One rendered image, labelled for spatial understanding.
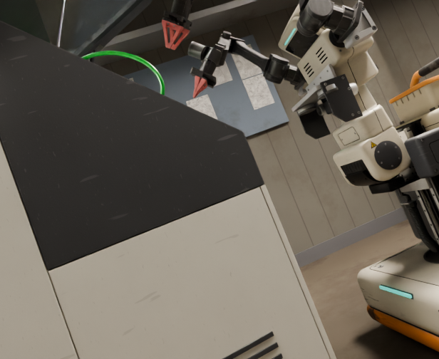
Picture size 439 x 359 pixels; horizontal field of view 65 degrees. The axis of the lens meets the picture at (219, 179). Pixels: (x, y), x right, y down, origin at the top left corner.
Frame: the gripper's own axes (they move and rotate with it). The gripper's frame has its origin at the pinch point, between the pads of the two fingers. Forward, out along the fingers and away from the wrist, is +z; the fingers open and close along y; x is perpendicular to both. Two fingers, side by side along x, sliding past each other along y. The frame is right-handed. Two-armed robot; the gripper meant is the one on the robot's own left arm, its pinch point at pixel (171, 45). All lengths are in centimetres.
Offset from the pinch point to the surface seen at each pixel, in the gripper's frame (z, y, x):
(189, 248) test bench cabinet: 45, 37, 31
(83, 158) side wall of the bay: 31, 39, 0
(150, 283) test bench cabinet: 53, 44, 26
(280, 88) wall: 4, -228, 32
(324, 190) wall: 76, -205, 104
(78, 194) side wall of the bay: 39, 43, 3
